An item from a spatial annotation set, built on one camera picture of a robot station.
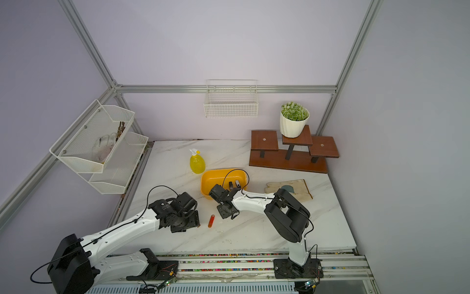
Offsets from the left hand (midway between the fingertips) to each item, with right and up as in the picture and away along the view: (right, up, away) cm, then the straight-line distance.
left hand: (191, 225), depth 81 cm
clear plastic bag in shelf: (-38, +35, -3) cm, 52 cm away
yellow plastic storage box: (+12, +20, +21) cm, 31 cm away
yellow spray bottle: (-2, +28, +18) cm, 33 cm away
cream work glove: (+54, +13, +21) cm, 60 cm away
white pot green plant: (+46, +48, +1) cm, 66 cm away
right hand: (+17, +3, +11) cm, 20 cm away
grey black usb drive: (+17, +15, +18) cm, 29 cm away
